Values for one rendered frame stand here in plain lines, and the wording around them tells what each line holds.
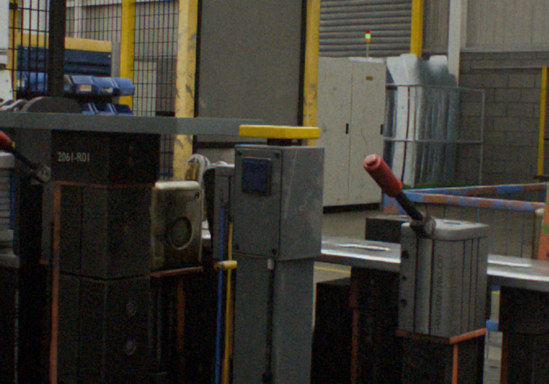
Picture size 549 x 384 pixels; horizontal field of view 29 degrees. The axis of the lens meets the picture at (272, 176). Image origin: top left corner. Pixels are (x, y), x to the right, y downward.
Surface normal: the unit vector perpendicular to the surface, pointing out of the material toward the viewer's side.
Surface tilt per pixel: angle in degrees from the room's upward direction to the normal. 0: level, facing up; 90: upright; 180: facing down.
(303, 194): 90
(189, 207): 90
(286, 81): 91
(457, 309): 90
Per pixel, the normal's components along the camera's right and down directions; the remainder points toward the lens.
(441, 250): -0.62, 0.02
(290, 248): 0.78, 0.06
